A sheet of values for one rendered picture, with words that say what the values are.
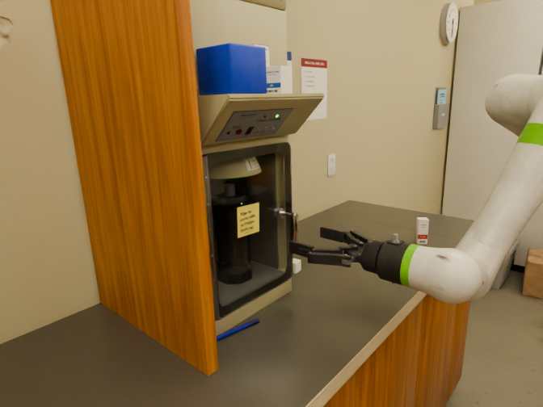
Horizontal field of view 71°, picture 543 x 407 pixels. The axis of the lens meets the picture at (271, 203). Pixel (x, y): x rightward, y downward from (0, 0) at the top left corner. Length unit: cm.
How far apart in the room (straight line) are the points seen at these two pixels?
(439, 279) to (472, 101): 299
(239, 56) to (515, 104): 64
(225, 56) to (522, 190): 65
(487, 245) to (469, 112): 285
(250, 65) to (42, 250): 74
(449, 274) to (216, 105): 54
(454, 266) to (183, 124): 56
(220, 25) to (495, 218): 71
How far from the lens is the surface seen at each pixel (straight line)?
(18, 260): 117
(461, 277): 80
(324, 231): 104
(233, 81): 74
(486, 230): 93
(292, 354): 93
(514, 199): 93
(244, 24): 94
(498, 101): 109
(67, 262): 121
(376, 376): 117
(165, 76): 73
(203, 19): 86
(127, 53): 84
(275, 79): 89
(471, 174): 376
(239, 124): 81
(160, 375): 91
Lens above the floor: 149
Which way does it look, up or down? 15 degrees down
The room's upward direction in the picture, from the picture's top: 2 degrees counter-clockwise
